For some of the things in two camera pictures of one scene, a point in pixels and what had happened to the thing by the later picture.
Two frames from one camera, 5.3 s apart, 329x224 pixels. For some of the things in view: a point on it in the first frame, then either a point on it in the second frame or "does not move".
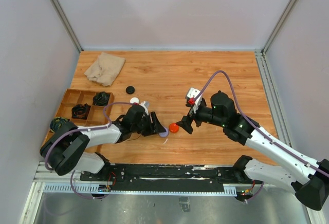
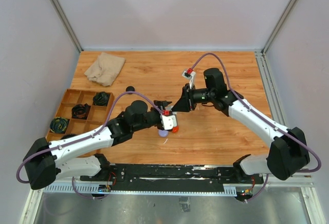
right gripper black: [185, 123] to [186, 100]
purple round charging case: [164, 134] does not move
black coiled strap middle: [80, 111] does not move
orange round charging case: [174, 128] does not move
